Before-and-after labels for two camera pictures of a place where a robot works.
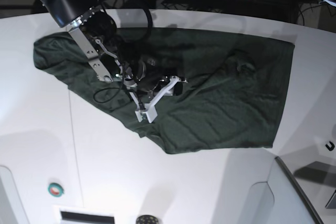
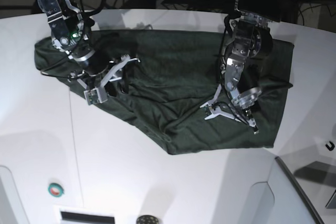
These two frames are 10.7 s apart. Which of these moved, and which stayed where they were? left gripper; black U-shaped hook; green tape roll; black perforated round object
Moved: left gripper
Stayed: black perforated round object; black U-shaped hook; green tape roll
